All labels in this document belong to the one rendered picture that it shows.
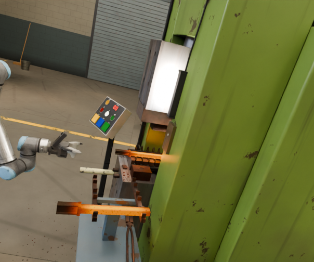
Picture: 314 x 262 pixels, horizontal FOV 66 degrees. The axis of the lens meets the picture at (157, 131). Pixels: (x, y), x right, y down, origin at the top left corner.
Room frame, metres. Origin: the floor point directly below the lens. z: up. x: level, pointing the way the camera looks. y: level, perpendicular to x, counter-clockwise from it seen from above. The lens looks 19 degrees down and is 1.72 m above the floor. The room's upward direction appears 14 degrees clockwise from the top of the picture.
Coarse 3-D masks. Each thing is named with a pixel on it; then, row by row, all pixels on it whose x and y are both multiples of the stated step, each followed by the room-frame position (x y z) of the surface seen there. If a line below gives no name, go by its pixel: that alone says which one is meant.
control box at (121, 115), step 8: (104, 104) 2.10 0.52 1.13; (112, 104) 2.04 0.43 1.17; (120, 104) 1.99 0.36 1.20; (96, 112) 2.09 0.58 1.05; (104, 112) 2.03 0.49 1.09; (112, 112) 1.97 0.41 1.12; (120, 112) 1.92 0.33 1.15; (128, 112) 1.94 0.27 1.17; (104, 120) 1.96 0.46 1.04; (112, 120) 1.90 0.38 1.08; (120, 120) 1.90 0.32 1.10; (112, 128) 1.86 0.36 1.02; (120, 128) 1.91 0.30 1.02; (112, 136) 1.87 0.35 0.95
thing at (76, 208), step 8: (64, 208) 0.80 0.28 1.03; (72, 208) 0.81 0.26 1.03; (80, 208) 0.81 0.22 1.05; (88, 208) 0.83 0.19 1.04; (96, 208) 0.84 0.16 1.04; (104, 208) 0.85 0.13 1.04; (112, 208) 0.87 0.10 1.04; (120, 208) 0.88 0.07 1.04; (128, 208) 0.89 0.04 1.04; (136, 208) 0.91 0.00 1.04; (144, 208) 0.92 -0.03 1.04
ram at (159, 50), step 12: (156, 48) 1.47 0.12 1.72; (168, 48) 1.42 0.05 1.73; (180, 48) 1.44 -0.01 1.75; (156, 60) 1.41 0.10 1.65; (168, 60) 1.42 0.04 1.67; (180, 60) 1.44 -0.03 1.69; (144, 72) 1.66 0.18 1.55; (156, 72) 1.41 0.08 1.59; (168, 72) 1.43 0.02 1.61; (144, 84) 1.58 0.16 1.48; (156, 84) 1.41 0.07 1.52; (168, 84) 1.43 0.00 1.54; (144, 96) 1.50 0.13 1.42; (156, 96) 1.42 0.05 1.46; (168, 96) 1.44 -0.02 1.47; (156, 108) 1.42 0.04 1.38; (168, 108) 1.45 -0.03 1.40
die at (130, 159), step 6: (132, 150) 1.63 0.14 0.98; (138, 150) 1.66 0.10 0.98; (126, 156) 1.62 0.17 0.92; (132, 156) 1.50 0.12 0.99; (138, 156) 1.51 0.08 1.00; (144, 156) 1.53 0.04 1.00; (132, 162) 1.45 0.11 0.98; (138, 162) 1.47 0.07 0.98; (144, 162) 1.48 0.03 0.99; (150, 162) 1.49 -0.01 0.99; (156, 162) 1.51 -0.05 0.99
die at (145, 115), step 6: (138, 102) 1.63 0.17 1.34; (138, 108) 1.59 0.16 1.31; (144, 108) 1.45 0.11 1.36; (138, 114) 1.55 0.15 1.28; (144, 114) 1.45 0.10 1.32; (150, 114) 1.47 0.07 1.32; (156, 114) 1.48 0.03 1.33; (162, 114) 1.49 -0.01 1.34; (144, 120) 1.46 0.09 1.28; (150, 120) 1.47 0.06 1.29; (156, 120) 1.48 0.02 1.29; (162, 120) 1.49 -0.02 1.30; (168, 120) 1.51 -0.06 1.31
